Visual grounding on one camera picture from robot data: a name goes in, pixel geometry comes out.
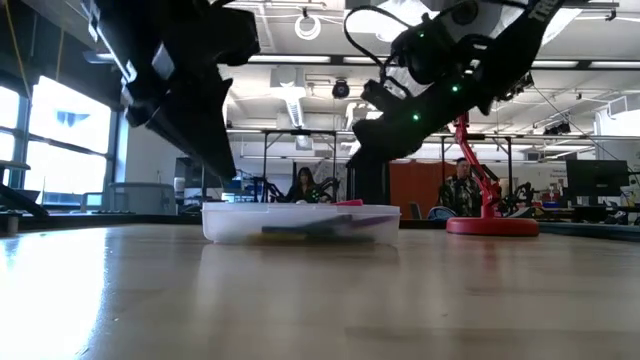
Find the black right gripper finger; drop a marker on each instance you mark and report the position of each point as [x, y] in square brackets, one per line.
[367, 175]

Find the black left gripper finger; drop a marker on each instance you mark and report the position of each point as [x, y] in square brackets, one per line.
[210, 140]

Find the pink pen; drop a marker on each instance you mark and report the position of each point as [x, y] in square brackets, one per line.
[348, 202]

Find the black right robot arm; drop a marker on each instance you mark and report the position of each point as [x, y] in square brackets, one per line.
[520, 45]

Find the clear plastic supply box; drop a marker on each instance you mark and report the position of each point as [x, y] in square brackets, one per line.
[300, 210]

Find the dark computer monitor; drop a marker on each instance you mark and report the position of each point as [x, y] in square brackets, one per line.
[597, 177]
[186, 172]

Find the person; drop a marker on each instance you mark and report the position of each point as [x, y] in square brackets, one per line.
[305, 187]
[460, 195]

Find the blue chair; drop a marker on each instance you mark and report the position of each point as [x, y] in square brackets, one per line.
[440, 214]

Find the grey cabinet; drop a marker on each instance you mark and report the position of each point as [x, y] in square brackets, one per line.
[145, 200]

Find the long ceiling light bar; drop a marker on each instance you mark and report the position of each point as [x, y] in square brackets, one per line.
[300, 59]

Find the red desk lamp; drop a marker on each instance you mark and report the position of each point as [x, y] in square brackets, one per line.
[492, 227]

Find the orange partition wall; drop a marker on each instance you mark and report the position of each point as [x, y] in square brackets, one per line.
[415, 187]

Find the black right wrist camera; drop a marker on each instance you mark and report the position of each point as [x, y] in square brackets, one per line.
[422, 55]

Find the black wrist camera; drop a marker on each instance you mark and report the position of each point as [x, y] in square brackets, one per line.
[235, 35]
[422, 55]

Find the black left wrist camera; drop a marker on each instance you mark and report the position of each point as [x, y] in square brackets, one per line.
[235, 35]

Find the black overhead rig frame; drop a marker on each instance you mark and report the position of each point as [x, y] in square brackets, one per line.
[300, 132]

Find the black aluminium table frame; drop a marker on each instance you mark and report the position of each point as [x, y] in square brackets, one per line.
[575, 230]

